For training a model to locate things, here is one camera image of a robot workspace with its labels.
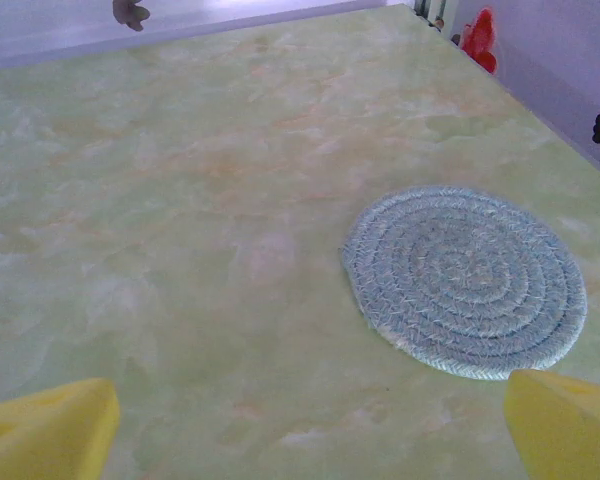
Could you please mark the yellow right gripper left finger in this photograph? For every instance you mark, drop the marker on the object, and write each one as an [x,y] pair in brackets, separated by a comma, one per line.
[45,435]

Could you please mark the aluminium corner post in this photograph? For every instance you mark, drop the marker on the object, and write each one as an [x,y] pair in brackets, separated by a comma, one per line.
[422,7]

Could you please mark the blue woven round coaster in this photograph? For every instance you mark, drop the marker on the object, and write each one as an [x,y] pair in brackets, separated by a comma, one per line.
[465,280]

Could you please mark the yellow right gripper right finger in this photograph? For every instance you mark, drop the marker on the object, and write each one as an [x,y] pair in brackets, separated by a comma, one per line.
[570,435]

